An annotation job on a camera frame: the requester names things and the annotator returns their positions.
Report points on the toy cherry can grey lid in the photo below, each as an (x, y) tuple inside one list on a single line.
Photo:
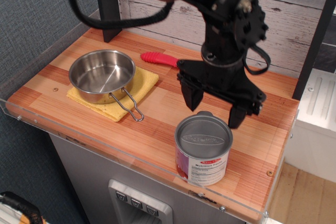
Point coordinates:
[(202, 145)]

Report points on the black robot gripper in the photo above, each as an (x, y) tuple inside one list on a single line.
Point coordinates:
[(223, 78)]

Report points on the white toy sink unit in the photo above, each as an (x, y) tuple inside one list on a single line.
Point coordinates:
[(311, 144)]

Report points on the black right upright post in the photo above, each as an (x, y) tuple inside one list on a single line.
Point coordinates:
[(310, 59)]

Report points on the clear acrylic table guard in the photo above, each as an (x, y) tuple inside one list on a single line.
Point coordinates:
[(40, 47)]

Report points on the red handled metal spoon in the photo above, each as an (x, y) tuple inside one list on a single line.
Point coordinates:
[(157, 57)]

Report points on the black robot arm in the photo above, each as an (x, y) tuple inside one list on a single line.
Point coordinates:
[(232, 27)]

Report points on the black left upright post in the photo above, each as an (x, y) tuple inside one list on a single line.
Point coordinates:
[(109, 3)]

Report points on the grey toy fridge cabinet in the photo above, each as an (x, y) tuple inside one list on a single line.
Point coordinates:
[(90, 172)]

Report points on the stainless steel pot wire handle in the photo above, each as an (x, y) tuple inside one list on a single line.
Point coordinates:
[(106, 76)]

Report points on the black upright post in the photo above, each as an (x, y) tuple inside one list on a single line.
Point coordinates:
[(109, 3), (310, 59)]

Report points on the orange object bottom left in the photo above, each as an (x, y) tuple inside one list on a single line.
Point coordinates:
[(32, 220)]

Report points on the silver ice dispenser panel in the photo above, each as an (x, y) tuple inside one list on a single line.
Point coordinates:
[(134, 206)]

